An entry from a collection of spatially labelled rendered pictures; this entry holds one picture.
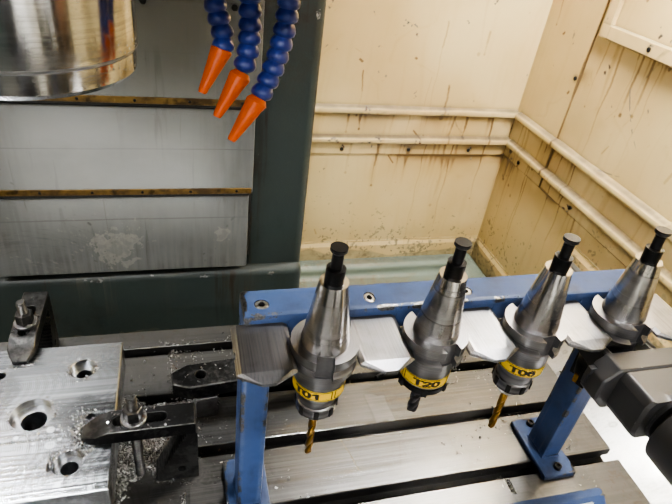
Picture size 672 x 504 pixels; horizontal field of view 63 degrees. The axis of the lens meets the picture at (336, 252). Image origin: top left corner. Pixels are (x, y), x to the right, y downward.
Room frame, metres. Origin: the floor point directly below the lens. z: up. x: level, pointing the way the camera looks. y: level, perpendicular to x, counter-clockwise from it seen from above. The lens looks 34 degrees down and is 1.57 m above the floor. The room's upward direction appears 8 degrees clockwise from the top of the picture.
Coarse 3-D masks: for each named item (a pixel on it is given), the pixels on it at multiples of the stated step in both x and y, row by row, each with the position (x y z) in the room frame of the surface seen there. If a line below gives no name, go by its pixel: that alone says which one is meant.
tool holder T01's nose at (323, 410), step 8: (296, 392) 0.36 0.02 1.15; (296, 400) 0.36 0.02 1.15; (304, 400) 0.35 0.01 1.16; (336, 400) 0.36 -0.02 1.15; (304, 408) 0.35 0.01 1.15; (312, 408) 0.34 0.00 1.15; (320, 408) 0.35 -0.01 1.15; (328, 408) 0.35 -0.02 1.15; (304, 416) 0.35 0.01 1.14; (312, 416) 0.34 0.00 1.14; (320, 416) 0.34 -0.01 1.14; (328, 416) 0.35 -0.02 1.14
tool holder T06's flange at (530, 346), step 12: (504, 312) 0.44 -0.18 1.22; (504, 324) 0.43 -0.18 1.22; (516, 324) 0.42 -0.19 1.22; (564, 324) 0.44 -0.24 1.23; (516, 336) 0.41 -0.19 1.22; (528, 336) 0.41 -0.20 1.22; (540, 336) 0.41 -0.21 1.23; (552, 336) 0.41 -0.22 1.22; (564, 336) 0.42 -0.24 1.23; (528, 348) 0.41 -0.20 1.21; (540, 348) 0.40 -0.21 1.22; (552, 348) 0.41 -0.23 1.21
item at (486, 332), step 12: (468, 312) 0.44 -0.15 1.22; (480, 312) 0.45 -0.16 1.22; (492, 312) 0.45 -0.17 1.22; (468, 324) 0.42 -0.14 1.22; (480, 324) 0.43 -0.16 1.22; (492, 324) 0.43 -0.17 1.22; (480, 336) 0.41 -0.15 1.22; (492, 336) 0.41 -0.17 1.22; (504, 336) 0.41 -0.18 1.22; (468, 348) 0.39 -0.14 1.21; (480, 348) 0.39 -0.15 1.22; (492, 348) 0.39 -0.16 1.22; (504, 348) 0.40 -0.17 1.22; (516, 348) 0.40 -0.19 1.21; (492, 360) 0.38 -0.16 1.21; (504, 360) 0.38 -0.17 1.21
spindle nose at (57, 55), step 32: (0, 0) 0.33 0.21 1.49; (32, 0) 0.33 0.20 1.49; (64, 0) 0.35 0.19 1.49; (96, 0) 0.37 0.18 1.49; (128, 0) 0.40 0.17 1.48; (0, 32) 0.32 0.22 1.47; (32, 32) 0.33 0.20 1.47; (64, 32) 0.34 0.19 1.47; (96, 32) 0.36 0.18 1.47; (128, 32) 0.40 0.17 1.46; (0, 64) 0.32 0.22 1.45; (32, 64) 0.33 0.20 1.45; (64, 64) 0.34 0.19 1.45; (96, 64) 0.36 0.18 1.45; (128, 64) 0.40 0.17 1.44; (0, 96) 0.32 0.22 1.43; (32, 96) 0.33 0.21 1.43; (64, 96) 0.34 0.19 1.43
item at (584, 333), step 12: (576, 300) 0.49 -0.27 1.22; (564, 312) 0.47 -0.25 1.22; (576, 312) 0.47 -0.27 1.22; (576, 324) 0.45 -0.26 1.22; (588, 324) 0.45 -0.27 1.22; (576, 336) 0.43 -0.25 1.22; (588, 336) 0.43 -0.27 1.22; (600, 336) 0.44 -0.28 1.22; (588, 348) 0.42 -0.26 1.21; (600, 348) 0.42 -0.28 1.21
